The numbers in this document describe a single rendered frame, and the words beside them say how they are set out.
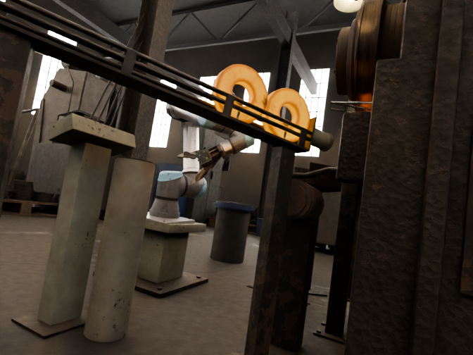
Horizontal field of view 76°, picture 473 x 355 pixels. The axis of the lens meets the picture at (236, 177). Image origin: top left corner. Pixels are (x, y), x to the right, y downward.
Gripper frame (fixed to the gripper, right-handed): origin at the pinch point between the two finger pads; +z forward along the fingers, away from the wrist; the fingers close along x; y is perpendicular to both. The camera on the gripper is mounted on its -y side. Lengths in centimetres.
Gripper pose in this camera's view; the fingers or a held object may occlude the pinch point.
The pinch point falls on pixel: (183, 170)
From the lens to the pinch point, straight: 141.8
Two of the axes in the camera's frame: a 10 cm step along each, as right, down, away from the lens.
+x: 4.4, 8.6, -2.6
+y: -0.4, -2.7, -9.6
